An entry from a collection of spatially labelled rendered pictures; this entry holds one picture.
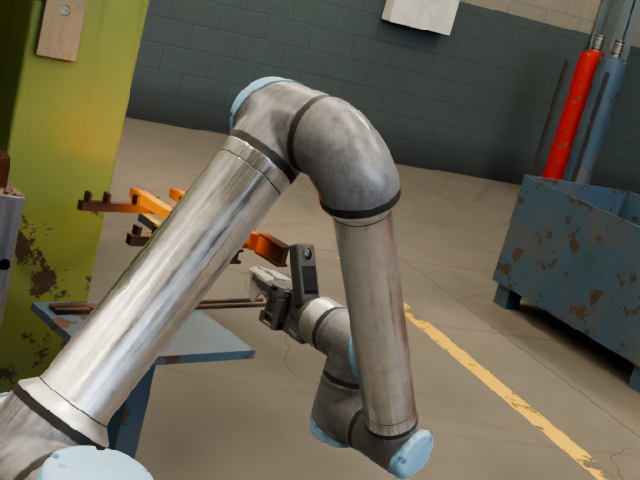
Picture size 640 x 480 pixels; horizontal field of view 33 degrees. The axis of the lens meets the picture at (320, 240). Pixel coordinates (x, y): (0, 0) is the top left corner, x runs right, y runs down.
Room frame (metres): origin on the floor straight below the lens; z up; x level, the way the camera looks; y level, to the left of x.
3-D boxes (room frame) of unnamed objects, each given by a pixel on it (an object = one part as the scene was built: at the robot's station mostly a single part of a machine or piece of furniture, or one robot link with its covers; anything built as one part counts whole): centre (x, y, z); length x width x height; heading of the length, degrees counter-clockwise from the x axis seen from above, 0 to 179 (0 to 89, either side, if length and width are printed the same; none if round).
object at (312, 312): (1.82, -0.05, 0.92); 0.10 x 0.05 x 0.09; 133
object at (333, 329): (1.75, -0.10, 0.91); 0.12 x 0.09 x 0.10; 43
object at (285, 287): (1.88, 0.01, 0.91); 0.12 x 0.08 x 0.09; 43
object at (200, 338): (2.21, 0.32, 0.67); 0.40 x 0.30 x 0.02; 133
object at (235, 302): (2.36, 0.31, 0.68); 0.60 x 0.04 x 0.01; 134
